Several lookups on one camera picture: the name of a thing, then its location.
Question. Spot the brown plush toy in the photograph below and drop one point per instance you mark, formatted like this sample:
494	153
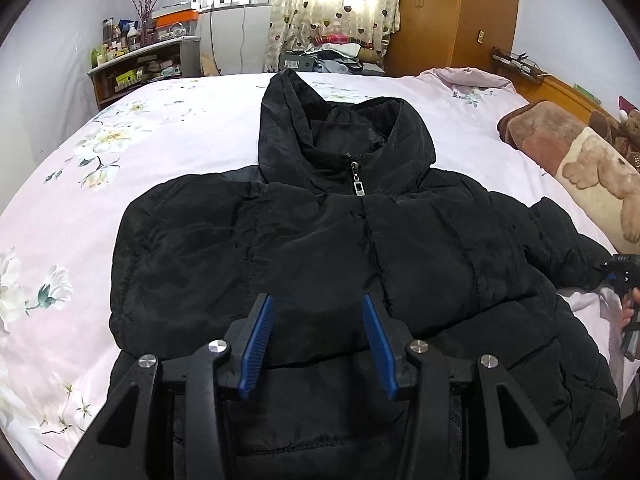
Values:
629	127

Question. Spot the heart print curtain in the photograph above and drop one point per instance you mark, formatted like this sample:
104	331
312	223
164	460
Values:
340	5

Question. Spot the wooden wardrobe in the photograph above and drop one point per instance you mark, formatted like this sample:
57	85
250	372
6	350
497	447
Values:
450	15

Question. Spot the person's right hand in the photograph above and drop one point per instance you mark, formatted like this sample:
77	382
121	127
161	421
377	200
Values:
629	310

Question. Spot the pile of clothes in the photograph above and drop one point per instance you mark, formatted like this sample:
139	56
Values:
340	52

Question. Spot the group of bottles and jars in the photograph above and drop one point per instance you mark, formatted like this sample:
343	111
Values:
125	35

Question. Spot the pink floral quilt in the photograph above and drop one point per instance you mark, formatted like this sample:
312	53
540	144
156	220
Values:
175	120

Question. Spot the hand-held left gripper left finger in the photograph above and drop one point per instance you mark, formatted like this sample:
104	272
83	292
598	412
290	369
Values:
256	350

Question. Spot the orange storage box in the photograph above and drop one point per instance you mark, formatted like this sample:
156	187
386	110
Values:
175	21

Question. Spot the black puffer jacket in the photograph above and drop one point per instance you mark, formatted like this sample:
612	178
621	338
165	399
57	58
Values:
320	230

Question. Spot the wooden shelf unit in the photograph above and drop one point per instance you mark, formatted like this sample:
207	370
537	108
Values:
145	72

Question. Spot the black box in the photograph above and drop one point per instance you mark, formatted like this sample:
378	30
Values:
296	62

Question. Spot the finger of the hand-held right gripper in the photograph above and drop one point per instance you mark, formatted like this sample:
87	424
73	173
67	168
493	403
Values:
615	270

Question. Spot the wooden headboard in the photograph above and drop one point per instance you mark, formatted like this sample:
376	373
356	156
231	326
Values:
565	91

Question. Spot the brown bear print blanket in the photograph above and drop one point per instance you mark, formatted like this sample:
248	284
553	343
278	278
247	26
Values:
590	160

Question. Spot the clear storage box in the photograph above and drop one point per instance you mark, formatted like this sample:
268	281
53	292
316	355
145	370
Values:
175	32

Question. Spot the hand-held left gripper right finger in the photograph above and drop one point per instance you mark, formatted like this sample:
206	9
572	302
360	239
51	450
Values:
381	350

